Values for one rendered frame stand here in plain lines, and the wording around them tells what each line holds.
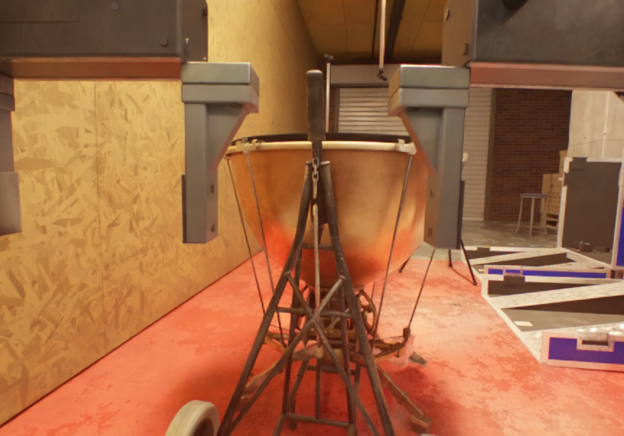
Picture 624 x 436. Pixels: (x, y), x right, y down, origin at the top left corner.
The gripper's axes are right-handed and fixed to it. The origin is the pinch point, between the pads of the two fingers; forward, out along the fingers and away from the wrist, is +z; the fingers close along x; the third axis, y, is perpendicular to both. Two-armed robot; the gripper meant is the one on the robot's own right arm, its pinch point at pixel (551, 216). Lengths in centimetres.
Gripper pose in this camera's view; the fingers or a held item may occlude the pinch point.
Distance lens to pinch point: 25.6
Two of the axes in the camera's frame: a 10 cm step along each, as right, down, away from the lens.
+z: -0.2, 9.9, 1.0
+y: -0.2, 1.0, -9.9
